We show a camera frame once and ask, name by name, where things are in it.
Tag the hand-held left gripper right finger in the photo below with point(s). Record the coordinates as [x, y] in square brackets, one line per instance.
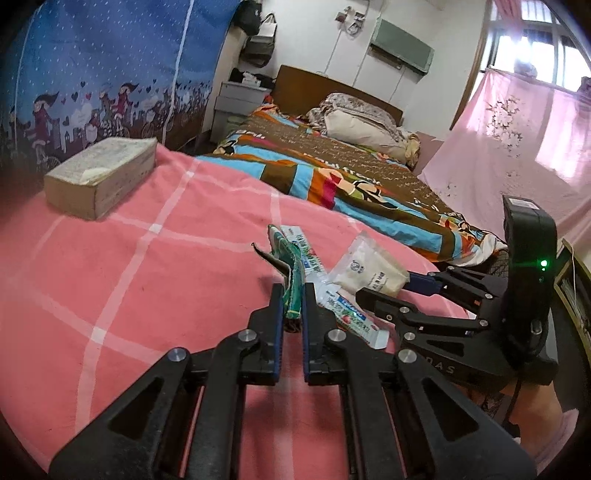
[305, 350]

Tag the white toothpaste tube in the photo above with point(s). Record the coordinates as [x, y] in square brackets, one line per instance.
[355, 318]

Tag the pink hanging cloth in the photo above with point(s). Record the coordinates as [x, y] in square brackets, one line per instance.
[508, 152]

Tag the white powder packet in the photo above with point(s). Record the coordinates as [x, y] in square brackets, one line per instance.
[369, 272]

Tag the colourful patchwork quilt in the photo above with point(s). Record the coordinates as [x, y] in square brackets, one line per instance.
[323, 152]

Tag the wooden headboard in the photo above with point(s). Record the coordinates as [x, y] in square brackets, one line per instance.
[300, 87]

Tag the pink checked blanket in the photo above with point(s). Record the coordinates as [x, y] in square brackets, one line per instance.
[138, 258]

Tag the dark clothes pile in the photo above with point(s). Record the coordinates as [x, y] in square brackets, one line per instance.
[249, 76]

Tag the person's right forearm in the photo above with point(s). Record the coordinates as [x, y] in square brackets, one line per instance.
[540, 415]

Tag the beige tissue box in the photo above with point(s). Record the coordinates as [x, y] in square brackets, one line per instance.
[106, 175]

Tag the wall air conditioner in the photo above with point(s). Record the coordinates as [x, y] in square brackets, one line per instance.
[401, 46]

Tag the white nightstand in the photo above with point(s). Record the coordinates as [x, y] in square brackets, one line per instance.
[235, 99]

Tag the window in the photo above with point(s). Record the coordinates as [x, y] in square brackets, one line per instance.
[540, 41]

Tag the cream pillow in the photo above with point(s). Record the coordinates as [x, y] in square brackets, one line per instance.
[364, 134]

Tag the green wrapper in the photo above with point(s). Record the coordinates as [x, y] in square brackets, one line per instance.
[291, 277]

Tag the dark mesh basket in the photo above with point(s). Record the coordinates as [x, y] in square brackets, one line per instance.
[496, 263]

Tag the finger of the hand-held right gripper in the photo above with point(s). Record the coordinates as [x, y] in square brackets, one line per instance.
[422, 282]
[383, 302]

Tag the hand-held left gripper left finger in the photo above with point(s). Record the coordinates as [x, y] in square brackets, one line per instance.
[278, 341]

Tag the grey hanging bag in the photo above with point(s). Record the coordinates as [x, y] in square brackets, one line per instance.
[261, 41]

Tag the blue printed cloth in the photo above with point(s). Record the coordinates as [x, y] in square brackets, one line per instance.
[115, 55]

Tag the black hanging bag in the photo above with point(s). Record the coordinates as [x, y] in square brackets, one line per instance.
[250, 16]

